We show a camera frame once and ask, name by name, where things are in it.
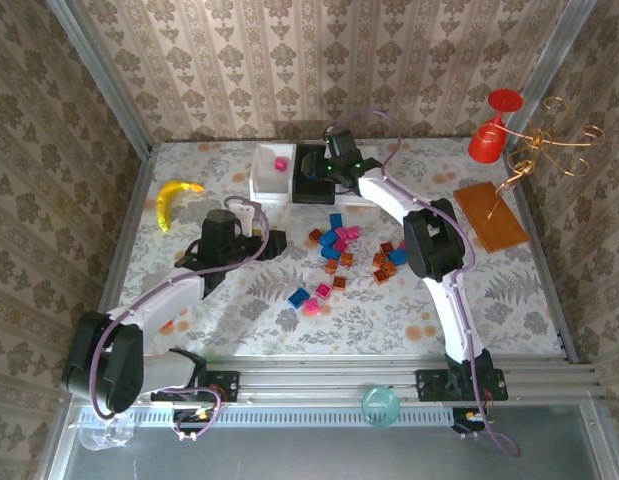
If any black plastic bin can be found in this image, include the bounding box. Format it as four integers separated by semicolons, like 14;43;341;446
292;143;337;205

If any white bin with pink legos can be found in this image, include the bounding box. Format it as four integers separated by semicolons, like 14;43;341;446
248;143;298;202

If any yellow toy banana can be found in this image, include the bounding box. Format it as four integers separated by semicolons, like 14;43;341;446
156;178;205;234

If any red plastic wine glass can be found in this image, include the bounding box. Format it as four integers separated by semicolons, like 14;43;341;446
467;88;524;166

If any orange wooden board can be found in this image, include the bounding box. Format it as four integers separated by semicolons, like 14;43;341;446
452;180;532;255

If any teal translucent cup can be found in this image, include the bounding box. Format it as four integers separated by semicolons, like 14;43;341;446
361;385;402;429

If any grey metal sheet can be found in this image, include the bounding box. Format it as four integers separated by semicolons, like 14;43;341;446
38;404;619;480

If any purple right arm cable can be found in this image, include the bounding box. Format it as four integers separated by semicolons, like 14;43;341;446
331;109;522;459

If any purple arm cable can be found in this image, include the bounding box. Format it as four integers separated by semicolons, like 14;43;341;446
331;109;522;459
91;196;271;420

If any aluminium table side rail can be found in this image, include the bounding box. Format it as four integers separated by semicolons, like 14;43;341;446
508;149;581;365
83;149;158;364

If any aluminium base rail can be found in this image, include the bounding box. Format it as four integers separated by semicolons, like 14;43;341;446
138;355;604;404

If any grey slotted cable duct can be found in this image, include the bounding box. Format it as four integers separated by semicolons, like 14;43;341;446
133;403;455;429

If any black controller bracket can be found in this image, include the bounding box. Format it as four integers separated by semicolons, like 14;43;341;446
172;407;215;435
451;407;493;437

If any gold wire stand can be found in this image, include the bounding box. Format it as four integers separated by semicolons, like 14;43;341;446
488;96;606;224

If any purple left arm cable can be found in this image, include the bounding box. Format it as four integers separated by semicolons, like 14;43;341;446
91;196;271;420

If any aluminium frame post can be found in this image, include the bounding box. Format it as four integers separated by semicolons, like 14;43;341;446
506;0;599;151
46;0;154;160

